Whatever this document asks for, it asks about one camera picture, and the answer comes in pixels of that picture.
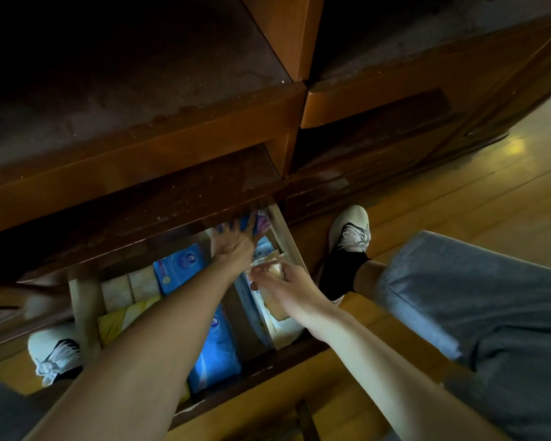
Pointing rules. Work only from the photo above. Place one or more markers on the person's left hand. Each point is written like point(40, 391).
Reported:
point(233, 252)

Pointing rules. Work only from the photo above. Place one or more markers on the person's right hand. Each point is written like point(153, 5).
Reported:
point(298, 293)

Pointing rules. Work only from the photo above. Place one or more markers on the person's right fingers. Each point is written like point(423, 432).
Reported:
point(268, 279)

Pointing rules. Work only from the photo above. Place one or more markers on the person's left fingers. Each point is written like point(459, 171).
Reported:
point(229, 228)

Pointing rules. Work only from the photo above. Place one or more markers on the beige paper packet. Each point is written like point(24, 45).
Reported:
point(274, 270)

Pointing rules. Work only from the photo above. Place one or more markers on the blue and purple packet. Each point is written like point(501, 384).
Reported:
point(262, 222)

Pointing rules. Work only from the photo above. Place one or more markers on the person's right forearm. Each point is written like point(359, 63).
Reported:
point(385, 381)

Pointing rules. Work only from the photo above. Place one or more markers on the person's left forearm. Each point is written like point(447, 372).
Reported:
point(165, 349)

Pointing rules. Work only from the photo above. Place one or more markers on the light blue packet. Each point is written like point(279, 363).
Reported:
point(262, 248)

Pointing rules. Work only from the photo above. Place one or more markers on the white plastic packet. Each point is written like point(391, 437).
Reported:
point(282, 330)

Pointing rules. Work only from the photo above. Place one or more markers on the small blue tissue packet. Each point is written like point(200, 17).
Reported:
point(179, 267)

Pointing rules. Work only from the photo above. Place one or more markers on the black sock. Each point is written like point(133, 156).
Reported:
point(339, 273)

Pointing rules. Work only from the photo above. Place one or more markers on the open wooden drawer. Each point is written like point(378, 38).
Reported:
point(252, 362)

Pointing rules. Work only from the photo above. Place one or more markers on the large blue tissue packet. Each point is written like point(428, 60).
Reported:
point(218, 353)

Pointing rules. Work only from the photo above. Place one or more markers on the person's right white shoe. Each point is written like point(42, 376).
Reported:
point(349, 229)

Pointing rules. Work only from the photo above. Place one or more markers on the person's white shoe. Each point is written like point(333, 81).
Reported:
point(349, 229)
point(55, 353)

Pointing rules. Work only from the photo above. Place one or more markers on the brown wooden cabinet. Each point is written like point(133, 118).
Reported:
point(156, 133)

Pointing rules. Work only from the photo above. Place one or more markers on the yellow packet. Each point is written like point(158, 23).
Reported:
point(119, 322)

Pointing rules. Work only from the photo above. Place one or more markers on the person's left white shoe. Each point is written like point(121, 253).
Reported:
point(55, 353)

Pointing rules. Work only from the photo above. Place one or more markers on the grey trousers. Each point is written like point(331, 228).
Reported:
point(486, 316)

